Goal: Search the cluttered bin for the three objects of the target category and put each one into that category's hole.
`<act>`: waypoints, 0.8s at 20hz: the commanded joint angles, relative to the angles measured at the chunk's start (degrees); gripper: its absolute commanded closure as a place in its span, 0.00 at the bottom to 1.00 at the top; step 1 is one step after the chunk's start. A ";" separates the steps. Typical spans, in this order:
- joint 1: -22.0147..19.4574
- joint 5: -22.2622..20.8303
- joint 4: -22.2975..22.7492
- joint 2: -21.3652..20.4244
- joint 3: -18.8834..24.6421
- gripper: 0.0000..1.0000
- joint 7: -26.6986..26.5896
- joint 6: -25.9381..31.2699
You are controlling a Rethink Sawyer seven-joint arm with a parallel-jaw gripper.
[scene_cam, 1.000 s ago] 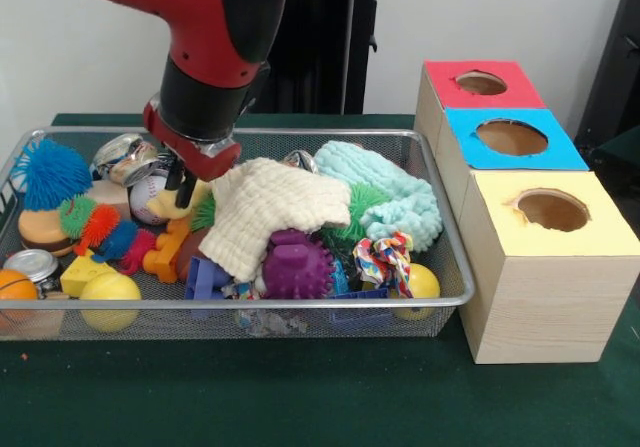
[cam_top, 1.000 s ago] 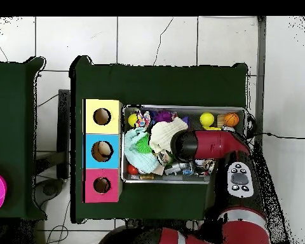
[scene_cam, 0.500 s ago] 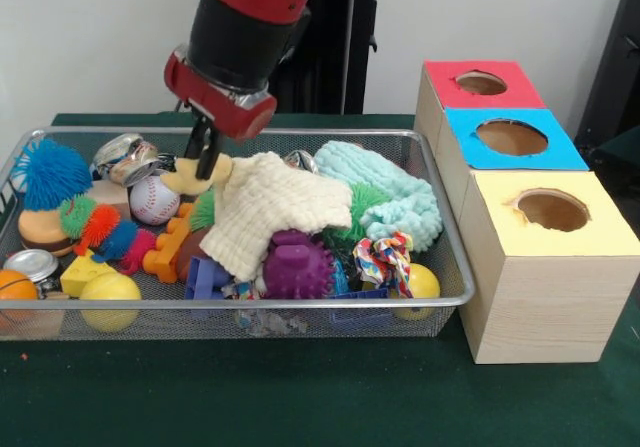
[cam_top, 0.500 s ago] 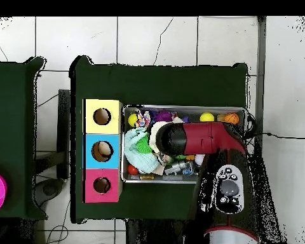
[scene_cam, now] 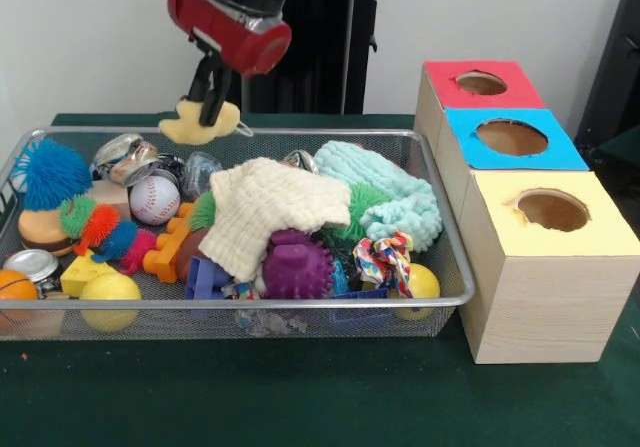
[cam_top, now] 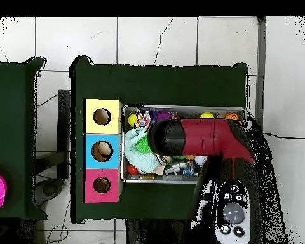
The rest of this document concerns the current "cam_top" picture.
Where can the clear mesh bin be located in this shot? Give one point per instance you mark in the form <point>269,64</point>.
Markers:
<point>152,181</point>

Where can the dark green side table cloth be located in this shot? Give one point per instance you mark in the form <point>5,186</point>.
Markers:
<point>10,127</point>

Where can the wooden box with three holes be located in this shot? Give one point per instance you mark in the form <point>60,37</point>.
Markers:
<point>101,127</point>

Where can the small orange basketball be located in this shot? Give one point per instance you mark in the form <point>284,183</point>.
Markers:
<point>232,116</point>

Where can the crushed metal can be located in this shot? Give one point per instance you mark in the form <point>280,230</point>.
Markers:
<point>166,159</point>

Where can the black upright panel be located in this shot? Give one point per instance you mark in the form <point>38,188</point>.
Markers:
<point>63,127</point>

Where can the colourful patterned knotted cloth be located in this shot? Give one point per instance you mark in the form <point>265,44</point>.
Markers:
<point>142,121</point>

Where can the green spiky rubber ball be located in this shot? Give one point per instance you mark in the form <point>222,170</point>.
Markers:
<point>141,145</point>

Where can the purple spiky rubber toy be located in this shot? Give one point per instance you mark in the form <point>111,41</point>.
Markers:
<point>162,115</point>

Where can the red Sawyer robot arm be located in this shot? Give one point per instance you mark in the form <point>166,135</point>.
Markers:
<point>206,137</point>

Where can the mint green knit cloth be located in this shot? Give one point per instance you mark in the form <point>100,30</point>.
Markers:
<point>139,162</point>

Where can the yellow ball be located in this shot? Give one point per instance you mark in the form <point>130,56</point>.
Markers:
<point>207,115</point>
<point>132,120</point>

